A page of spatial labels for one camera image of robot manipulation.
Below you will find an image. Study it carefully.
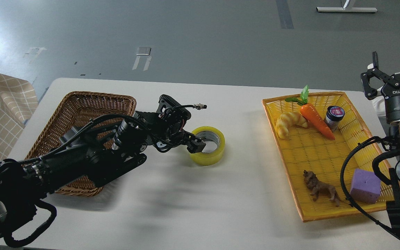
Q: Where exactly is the brown wicker basket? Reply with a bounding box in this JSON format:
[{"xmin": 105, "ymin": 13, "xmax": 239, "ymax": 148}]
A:
[{"xmin": 25, "ymin": 91, "xmax": 137, "ymax": 197}]

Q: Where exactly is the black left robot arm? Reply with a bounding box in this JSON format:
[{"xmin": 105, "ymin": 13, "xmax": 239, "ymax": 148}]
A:
[{"xmin": 0, "ymin": 94, "xmax": 207, "ymax": 248}]

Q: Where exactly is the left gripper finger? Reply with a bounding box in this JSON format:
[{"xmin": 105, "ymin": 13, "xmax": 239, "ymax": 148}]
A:
[{"xmin": 181, "ymin": 134, "xmax": 206, "ymax": 154}]

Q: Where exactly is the small dark jar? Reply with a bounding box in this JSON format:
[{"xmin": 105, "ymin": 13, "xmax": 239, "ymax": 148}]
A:
[{"xmin": 324, "ymin": 106, "xmax": 345, "ymax": 132}]

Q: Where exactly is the white metal stand base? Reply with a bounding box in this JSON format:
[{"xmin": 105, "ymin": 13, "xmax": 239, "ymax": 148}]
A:
[{"xmin": 316, "ymin": 0, "xmax": 378, "ymax": 13}]

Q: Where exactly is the purple foam block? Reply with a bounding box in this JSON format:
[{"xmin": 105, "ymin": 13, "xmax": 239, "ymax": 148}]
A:
[{"xmin": 349, "ymin": 169, "xmax": 381, "ymax": 204}]

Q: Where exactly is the beige checkered cloth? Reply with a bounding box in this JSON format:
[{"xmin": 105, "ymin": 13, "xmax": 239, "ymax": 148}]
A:
[{"xmin": 0, "ymin": 73, "xmax": 38, "ymax": 160}]

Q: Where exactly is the orange toy carrot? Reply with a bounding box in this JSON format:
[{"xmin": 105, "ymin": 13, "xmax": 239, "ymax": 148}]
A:
[{"xmin": 284, "ymin": 85, "xmax": 335, "ymax": 140}]

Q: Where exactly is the toy croissant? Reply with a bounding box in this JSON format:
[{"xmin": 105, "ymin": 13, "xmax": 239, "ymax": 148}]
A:
[{"xmin": 275, "ymin": 112, "xmax": 308, "ymax": 139}]

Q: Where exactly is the yellow plastic woven tray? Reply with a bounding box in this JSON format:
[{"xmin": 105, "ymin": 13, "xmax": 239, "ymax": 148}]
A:
[{"xmin": 262, "ymin": 91, "xmax": 394, "ymax": 223}]

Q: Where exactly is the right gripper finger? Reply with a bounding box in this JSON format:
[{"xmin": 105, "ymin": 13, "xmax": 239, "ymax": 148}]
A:
[{"xmin": 360, "ymin": 51, "xmax": 400, "ymax": 101}]

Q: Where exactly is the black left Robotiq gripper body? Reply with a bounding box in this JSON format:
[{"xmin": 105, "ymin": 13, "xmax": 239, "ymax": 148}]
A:
[{"xmin": 144, "ymin": 110, "xmax": 192, "ymax": 150}]

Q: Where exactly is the yellow tape roll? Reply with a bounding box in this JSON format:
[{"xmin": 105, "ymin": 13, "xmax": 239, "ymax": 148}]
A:
[{"xmin": 190, "ymin": 126, "xmax": 226, "ymax": 166}]

